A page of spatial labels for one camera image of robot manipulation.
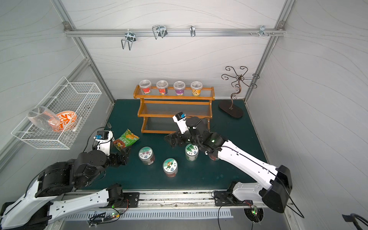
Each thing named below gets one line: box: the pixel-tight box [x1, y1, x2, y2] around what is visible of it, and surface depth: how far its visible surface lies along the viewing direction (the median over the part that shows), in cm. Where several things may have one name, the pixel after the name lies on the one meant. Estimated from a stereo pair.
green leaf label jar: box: [184, 143, 199, 162], surface depth 86 cm
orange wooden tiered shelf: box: [133, 84, 216, 135], surface depth 87 cm
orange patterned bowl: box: [56, 110, 78, 132], surface depth 68 cm
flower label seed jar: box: [138, 146, 156, 166], surface depth 84 cm
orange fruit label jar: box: [162, 157, 179, 178], surface depth 79 cm
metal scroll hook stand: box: [218, 66, 260, 118], surface depth 100 cm
